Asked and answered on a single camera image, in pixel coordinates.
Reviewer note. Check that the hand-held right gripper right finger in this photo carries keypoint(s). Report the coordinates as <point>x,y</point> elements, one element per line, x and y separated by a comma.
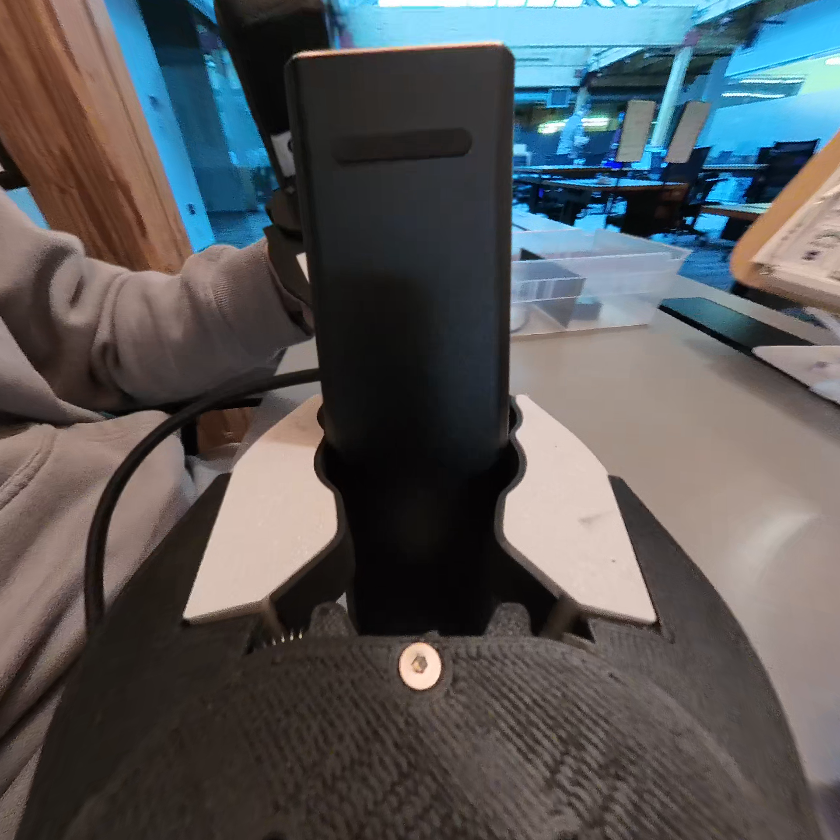
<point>577,525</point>

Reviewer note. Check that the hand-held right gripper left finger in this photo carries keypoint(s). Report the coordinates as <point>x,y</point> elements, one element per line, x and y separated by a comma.
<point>262,525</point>

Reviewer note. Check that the black USB hub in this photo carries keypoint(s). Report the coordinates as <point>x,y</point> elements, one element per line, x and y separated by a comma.
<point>407,295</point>

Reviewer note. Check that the person's left forearm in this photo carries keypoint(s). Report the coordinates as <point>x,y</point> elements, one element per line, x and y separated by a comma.
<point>216,308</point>

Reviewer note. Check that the white desk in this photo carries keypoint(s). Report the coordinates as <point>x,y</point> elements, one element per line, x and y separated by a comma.
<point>656,459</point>

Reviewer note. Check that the person's grey hoodie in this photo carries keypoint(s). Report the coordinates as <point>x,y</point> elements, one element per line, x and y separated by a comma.
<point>39,525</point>

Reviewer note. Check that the clear plastic bin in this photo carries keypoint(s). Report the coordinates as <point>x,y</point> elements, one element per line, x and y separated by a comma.
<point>623,289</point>

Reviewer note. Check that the black flat panel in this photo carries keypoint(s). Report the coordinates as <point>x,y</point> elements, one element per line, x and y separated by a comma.
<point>722,321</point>

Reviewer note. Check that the long brown work table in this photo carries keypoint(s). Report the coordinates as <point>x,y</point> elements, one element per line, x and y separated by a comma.
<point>623,190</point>

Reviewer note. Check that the wooden instruction board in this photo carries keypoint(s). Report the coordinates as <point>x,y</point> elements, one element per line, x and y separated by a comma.
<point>807,243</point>

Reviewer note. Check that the tan board on stand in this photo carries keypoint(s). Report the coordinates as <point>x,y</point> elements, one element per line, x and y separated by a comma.
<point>686,131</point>
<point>635,131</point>

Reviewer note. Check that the black office chair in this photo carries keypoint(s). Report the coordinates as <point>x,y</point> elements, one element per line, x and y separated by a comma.
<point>784,167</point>

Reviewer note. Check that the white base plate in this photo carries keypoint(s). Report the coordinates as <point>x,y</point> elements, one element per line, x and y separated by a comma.
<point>800,367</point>

